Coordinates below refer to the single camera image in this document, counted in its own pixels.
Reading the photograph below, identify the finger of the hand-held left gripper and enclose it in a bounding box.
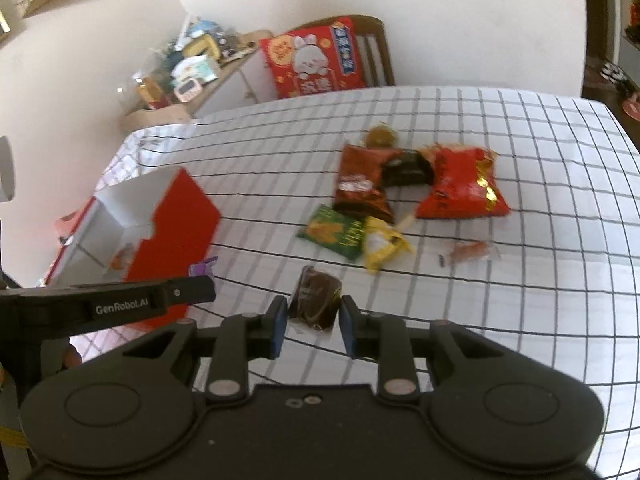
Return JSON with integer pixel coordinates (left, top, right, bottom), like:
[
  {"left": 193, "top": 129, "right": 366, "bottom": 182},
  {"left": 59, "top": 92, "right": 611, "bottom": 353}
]
[{"left": 166, "top": 275, "right": 217, "bottom": 307}]

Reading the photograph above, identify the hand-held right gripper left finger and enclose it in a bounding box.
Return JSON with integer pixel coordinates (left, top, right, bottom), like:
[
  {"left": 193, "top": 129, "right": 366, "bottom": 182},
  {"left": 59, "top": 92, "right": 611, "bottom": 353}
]
[{"left": 122, "top": 296, "right": 290, "bottom": 403}]

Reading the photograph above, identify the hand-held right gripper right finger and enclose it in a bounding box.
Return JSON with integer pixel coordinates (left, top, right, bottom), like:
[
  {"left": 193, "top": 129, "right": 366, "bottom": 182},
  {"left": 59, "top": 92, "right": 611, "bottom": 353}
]
[{"left": 339, "top": 294, "right": 505, "bottom": 404}]

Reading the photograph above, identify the dark brown snack packet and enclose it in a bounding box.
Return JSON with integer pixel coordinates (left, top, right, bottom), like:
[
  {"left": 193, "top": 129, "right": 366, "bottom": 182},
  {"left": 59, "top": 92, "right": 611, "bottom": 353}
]
[{"left": 287, "top": 265, "right": 345, "bottom": 334}]

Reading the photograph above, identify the red cardboard box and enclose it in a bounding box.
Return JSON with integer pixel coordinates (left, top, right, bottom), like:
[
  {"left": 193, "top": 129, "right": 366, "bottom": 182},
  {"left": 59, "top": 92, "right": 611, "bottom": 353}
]
[{"left": 42, "top": 165, "right": 223, "bottom": 342}]

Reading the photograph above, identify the green snack packet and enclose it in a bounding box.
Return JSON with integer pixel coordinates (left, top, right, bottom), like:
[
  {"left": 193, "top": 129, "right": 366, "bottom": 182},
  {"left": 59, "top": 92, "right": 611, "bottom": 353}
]
[{"left": 296, "top": 204, "right": 369, "bottom": 261}]

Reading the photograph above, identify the purple candy wrapper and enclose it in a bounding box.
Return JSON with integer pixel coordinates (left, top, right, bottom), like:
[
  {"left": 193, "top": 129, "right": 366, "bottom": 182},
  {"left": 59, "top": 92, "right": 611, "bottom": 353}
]
[{"left": 189, "top": 257, "right": 220, "bottom": 277}]

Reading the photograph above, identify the yellow snack packet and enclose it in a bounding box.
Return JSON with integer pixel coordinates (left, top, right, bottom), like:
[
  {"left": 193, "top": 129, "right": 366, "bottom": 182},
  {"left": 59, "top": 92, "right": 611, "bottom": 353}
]
[{"left": 362, "top": 215, "right": 416, "bottom": 275}]

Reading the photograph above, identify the sausage in clear wrapper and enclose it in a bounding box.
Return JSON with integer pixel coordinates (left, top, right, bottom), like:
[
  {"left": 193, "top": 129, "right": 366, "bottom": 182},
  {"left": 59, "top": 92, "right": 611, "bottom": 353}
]
[{"left": 438, "top": 239, "right": 494, "bottom": 266}]

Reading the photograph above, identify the reddish brown snack packet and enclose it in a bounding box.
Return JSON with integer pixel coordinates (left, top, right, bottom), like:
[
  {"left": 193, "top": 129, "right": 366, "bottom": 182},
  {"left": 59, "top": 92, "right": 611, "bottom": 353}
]
[{"left": 332, "top": 143, "right": 396, "bottom": 224}]

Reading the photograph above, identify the white checked tablecloth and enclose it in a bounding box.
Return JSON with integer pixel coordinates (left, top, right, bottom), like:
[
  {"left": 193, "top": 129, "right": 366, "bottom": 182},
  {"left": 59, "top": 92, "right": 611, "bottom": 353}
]
[{"left": 45, "top": 85, "right": 640, "bottom": 480}]

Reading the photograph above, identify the black snack packet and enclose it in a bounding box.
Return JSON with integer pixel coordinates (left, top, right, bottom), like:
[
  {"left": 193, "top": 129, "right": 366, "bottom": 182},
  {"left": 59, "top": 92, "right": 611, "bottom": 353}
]
[{"left": 382, "top": 149, "right": 435, "bottom": 187}]

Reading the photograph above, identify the large red snack packet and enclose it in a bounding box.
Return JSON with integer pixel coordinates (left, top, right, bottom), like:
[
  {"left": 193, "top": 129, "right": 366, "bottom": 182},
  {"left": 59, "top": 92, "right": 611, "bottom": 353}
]
[{"left": 414, "top": 144, "right": 511, "bottom": 220}]

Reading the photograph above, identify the round pastry in clear wrapper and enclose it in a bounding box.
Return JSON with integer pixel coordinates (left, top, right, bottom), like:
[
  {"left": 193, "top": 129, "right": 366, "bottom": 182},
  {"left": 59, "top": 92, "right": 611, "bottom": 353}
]
[{"left": 363, "top": 123, "right": 401, "bottom": 150}]

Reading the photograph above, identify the white kitchen timer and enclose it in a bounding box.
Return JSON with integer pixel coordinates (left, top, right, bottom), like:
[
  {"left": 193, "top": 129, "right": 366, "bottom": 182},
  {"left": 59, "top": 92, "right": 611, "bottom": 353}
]
[{"left": 173, "top": 77, "right": 204, "bottom": 104}]

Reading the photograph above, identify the amber glass bottle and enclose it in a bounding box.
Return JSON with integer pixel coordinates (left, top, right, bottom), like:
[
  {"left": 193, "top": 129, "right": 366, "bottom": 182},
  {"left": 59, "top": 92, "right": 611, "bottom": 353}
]
[{"left": 134, "top": 72, "right": 171, "bottom": 111}]

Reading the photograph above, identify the white cabinet with wooden top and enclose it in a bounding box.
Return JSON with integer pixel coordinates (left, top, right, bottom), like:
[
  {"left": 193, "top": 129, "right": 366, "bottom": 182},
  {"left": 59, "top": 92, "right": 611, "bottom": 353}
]
[{"left": 122, "top": 35, "right": 281, "bottom": 134}]

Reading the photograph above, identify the yellow tin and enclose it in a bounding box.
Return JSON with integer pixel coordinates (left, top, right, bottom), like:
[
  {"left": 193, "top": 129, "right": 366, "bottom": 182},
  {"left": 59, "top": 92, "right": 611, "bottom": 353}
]
[{"left": 182, "top": 37, "right": 224, "bottom": 61}]

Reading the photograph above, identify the red rabbit print cushion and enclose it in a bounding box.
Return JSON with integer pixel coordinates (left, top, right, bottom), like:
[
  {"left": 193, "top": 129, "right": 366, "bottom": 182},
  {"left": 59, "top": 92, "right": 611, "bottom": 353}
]
[{"left": 258, "top": 17, "right": 369, "bottom": 101}]

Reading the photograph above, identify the wooden chair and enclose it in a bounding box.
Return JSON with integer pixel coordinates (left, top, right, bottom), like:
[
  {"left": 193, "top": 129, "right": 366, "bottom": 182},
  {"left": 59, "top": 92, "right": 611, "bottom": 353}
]
[{"left": 295, "top": 14, "right": 396, "bottom": 89}]

